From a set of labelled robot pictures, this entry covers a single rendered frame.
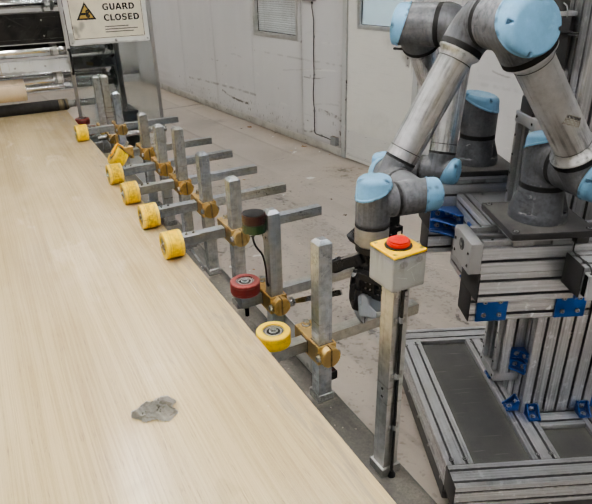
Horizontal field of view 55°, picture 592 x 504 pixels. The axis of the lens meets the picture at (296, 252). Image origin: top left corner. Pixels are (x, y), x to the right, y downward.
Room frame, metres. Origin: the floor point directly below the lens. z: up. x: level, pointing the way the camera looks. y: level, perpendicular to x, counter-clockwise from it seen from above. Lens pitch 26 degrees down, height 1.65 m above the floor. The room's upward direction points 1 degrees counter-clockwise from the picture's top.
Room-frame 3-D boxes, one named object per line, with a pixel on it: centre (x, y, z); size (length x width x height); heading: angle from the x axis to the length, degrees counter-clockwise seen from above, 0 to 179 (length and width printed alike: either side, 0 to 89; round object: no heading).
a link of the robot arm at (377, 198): (1.14, -0.17, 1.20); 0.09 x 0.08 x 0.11; 106
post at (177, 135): (2.00, 0.41, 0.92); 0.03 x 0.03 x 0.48; 28
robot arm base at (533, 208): (1.42, -0.65, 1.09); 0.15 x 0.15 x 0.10
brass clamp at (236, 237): (1.58, 0.19, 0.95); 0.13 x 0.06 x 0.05; 28
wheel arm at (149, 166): (2.28, 0.49, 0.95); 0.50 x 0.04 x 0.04; 118
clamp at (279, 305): (1.35, 0.07, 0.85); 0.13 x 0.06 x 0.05; 28
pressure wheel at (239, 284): (1.34, 0.14, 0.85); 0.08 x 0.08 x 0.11
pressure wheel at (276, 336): (1.10, 0.06, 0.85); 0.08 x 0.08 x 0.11
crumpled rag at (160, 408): (0.85, 0.27, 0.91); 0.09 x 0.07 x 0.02; 96
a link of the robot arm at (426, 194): (1.18, -0.26, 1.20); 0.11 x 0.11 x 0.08; 16
